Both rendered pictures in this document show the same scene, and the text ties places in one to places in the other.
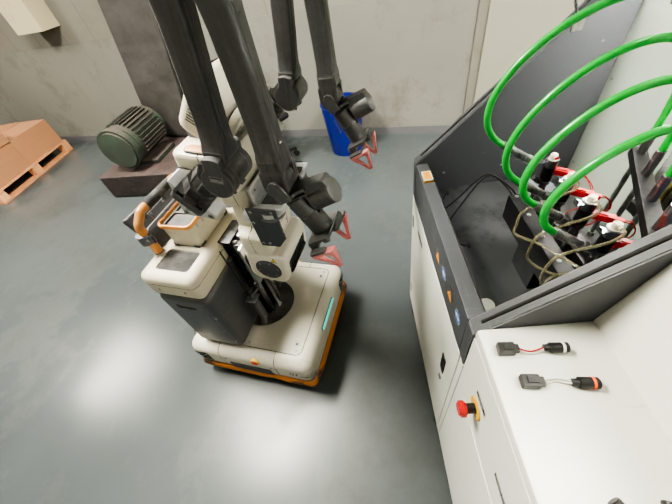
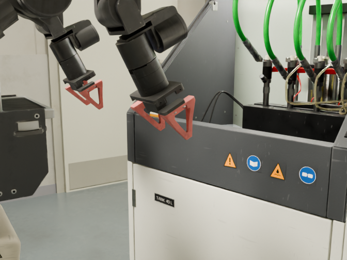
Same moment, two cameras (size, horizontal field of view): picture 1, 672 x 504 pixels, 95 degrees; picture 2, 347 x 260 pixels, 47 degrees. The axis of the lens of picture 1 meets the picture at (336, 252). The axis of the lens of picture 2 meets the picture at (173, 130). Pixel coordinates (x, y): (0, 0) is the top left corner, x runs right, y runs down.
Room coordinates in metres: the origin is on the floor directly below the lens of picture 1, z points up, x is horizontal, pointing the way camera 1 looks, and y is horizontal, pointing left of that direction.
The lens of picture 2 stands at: (0.13, 0.62, 1.15)
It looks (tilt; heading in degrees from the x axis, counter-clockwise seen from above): 12 degrees down; 304
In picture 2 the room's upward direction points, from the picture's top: straight up
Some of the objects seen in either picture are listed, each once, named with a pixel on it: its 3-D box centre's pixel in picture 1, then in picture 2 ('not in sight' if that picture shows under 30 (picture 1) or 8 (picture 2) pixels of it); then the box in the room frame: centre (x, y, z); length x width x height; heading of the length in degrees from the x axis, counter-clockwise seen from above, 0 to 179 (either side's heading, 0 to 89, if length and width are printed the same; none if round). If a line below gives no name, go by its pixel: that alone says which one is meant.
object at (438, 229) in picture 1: (441, 241); (217, 155); (0.61, -0.32, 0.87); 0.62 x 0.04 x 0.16; 171
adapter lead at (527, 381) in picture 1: (559, 381); not in sight; (0.14, -0.32, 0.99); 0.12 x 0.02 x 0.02; 75
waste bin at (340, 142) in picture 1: (346, 124); not in sight; (2.82, -0.37, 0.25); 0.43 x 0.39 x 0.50; 65
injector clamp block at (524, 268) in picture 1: (546, 254); (301, 134); (0.45, -0.54, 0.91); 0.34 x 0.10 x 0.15; 171
